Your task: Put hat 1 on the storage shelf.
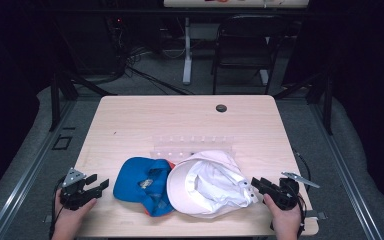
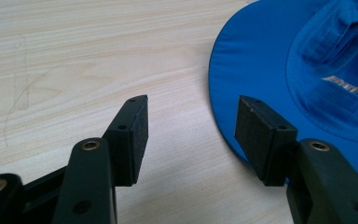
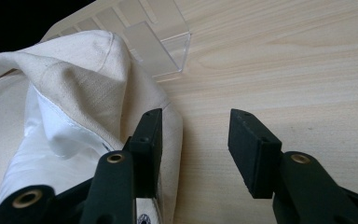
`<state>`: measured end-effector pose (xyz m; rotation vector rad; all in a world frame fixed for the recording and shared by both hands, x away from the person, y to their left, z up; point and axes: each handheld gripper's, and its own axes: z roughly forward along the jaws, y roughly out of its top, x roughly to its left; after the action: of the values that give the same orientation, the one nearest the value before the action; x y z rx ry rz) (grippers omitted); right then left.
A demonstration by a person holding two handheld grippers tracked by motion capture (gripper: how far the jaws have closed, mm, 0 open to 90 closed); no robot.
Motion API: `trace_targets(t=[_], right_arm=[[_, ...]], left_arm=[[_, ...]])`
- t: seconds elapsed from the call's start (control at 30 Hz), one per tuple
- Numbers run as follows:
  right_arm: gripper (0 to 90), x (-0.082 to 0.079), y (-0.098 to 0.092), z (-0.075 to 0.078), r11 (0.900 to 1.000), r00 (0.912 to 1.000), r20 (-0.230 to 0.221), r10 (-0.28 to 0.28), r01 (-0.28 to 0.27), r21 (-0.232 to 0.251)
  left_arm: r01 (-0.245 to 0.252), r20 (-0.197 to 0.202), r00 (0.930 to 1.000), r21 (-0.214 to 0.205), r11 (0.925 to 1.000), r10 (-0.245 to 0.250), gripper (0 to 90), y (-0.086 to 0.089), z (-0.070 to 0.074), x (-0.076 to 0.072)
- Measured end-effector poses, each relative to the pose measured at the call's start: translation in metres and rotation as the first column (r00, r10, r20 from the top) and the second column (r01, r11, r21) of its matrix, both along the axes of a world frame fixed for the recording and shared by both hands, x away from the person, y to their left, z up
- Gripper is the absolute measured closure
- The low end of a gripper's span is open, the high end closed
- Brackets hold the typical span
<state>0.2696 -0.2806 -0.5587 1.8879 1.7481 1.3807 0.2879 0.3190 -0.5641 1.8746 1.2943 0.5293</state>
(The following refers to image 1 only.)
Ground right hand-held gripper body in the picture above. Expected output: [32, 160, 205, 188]
[272, 171, 321, 212]

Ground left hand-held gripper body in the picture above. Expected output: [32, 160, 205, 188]
[59, 167, 98, 212]

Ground blue baseball cap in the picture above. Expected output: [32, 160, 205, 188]
[112, 156, 176, 218]

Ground white baseball cap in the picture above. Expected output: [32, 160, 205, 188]
[165, 149, 260, 220]

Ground person's left hand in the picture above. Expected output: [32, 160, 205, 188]
[51, 189, 98, 240]

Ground person's right hand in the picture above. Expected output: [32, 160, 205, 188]
[262, 193, 303, 240]

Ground black floor plate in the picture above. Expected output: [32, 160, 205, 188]
[51, 133, 74, 151]

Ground black metal stand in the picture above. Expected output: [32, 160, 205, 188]
[272, 65, 335, 136]
[47, 65, 118, 133]

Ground dark computer tower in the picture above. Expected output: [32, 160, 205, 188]
[55, 13, 128, 77]

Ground black folding chair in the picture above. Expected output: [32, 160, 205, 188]
[211, 13, 298, 96]

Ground white desk leg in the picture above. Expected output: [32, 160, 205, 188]
[182, 16, 194, 86]

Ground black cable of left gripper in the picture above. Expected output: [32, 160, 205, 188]
[48, 178, 66, 240]

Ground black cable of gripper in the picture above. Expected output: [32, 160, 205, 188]
[292, 149, 313, 236]
[48, 178, 66, 240]

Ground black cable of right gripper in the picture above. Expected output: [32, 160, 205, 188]
[292, 149, 313, 236]

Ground metal table bracket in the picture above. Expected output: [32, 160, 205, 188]
[304, 209, 328, 222]

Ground metal floor rail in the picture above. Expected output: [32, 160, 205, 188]
[0, 99, 78, 240]
[307, 99, 384, 240]

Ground black floor cables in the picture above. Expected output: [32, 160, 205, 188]
[125, 46, 195, 96]

